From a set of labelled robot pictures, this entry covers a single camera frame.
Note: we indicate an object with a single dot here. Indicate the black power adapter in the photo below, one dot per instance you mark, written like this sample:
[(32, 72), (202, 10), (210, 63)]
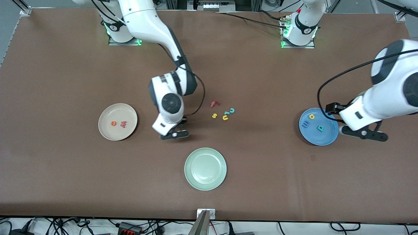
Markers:
[(19, 232)]

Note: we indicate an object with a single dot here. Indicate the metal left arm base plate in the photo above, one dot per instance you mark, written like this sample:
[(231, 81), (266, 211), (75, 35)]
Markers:
[(298, 47)]

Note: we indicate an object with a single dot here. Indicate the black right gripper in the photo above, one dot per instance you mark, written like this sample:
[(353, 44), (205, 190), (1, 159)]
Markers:
[(182, 121)]

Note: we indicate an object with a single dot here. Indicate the aluminium frame post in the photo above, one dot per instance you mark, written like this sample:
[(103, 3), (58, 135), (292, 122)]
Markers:
[(400, 16), (26, 11)]

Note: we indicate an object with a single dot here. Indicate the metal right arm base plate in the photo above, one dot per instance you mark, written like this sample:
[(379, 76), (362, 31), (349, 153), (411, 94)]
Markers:
[(120, 43)]

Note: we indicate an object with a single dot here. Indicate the beige brown plate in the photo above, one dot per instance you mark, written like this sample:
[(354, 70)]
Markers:
[(117, 133)]

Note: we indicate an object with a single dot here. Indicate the grey terminal box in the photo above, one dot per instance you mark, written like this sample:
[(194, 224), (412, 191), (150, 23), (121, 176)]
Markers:
[(212, 6)]

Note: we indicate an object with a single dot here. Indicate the red letter f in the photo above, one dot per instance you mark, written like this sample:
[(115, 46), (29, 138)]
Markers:
[(213, 104)]

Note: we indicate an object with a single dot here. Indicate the grey camera pole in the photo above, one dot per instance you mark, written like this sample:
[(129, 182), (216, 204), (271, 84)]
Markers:
[(200, 227)]

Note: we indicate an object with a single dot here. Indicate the black red power strip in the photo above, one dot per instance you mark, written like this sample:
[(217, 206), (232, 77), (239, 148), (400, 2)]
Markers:
[(129, 228)]

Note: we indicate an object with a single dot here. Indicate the black plug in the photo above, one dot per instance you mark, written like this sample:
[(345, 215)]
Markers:
[(230, 229)]

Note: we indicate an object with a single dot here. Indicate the silver mounting bracket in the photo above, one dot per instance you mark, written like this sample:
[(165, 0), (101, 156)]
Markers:
[(212, 213)]

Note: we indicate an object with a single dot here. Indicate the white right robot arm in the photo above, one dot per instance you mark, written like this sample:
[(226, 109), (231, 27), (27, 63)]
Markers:
[(143, 23)]

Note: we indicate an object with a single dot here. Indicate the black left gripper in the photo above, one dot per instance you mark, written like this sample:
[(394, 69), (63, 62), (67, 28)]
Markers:
[(333, 107)]

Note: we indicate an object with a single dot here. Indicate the blue plate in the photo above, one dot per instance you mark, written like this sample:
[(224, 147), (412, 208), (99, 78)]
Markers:
[(315, 135)]

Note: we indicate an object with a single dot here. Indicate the blue letter m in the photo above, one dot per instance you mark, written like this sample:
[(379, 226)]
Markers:
[(306, 124)]

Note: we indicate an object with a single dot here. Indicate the brown table mat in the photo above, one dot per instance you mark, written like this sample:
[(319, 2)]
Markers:
[(245, 75)]

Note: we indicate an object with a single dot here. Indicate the pale green plate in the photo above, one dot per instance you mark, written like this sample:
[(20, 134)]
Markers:
[(205, 169)]

